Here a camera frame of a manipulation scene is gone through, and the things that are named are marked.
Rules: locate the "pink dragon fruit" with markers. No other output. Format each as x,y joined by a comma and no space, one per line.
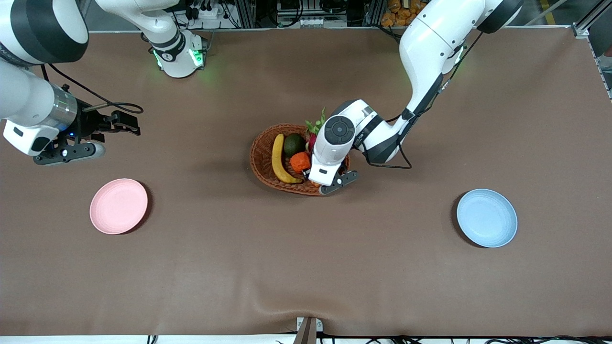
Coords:
315,126

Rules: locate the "brown table cloth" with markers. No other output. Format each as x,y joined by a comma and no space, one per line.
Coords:
306,267

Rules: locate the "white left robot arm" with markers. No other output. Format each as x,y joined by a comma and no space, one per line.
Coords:
430,43

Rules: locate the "aluminium frame rail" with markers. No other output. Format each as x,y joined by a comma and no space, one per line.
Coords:
595,52

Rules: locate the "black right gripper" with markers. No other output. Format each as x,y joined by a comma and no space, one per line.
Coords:
88,126

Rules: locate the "net bag of oranges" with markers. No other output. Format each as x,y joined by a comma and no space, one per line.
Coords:
406,12

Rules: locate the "yellow banana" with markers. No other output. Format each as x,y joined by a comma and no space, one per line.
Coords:
277,160

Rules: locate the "metal bracket with post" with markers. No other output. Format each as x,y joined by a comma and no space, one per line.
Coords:
310,329

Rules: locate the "orange tangerine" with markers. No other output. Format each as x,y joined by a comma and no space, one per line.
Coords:
300,162

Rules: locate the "pink plate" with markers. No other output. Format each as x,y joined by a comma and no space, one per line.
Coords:
118,206

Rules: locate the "light blue plate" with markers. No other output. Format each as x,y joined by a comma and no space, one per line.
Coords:
486,218

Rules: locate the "dark green avocado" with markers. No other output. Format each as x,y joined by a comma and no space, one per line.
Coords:
294,145

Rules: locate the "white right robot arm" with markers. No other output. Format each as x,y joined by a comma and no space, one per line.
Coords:
28,95

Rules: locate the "brown wicker basket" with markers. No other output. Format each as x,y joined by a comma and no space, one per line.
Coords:
263,162

